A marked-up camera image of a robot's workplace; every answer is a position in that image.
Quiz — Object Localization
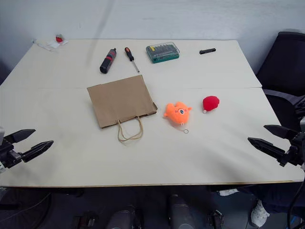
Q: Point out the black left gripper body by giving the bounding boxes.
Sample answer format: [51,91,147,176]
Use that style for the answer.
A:
[0,140,23,169]

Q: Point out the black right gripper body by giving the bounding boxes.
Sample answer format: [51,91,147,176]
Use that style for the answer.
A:
[278,133,305,167]

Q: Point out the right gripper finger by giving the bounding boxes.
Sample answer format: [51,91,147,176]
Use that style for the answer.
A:
[263,124,297,140]
[247,137,287,160]

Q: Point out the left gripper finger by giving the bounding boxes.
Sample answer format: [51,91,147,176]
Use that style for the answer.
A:
[20,140,54,163]
[4,129,37,144]

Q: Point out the brown paper bag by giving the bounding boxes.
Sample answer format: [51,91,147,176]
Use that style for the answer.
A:
[86,74,158,143]

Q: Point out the dark trouser leg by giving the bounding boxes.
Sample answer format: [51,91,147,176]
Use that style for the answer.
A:
[237,181,305,217]

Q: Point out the dark office chair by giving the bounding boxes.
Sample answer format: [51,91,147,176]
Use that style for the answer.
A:
[255,31,305,131]

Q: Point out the white sneaker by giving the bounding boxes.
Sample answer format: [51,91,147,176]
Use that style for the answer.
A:
[251,199,270,228]

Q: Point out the red plush toy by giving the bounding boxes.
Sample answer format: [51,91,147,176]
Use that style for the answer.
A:
[202,95,221,114]

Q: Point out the black block under table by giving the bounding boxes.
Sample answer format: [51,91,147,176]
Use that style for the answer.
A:
[72,211,100,229]
[206,209,225,228]

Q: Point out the plastic wrap with red object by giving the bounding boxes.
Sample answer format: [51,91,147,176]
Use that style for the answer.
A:
[31,39,58,52]

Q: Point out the orange plush toy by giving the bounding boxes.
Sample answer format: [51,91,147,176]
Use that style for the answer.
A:
[163,102,193,134]

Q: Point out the white crumpled paper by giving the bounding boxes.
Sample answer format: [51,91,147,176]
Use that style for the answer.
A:
[45,39,69,50]

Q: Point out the dark rounded shape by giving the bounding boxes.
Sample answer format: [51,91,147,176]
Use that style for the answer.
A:
[105,209,137,229]
[166,194,196,229]

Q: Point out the black electric screwdriver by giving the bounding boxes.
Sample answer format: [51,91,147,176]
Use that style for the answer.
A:
[99,47,117,74]

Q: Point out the green screwdriver bit case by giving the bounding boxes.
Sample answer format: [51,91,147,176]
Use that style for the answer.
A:
[145,42,180,64]

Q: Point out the black cable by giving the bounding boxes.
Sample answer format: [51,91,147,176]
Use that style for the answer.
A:
[286,182,305,229]

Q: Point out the orange black handled screwdriver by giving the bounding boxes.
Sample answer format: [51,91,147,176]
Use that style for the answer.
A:
[124,47,141,73]

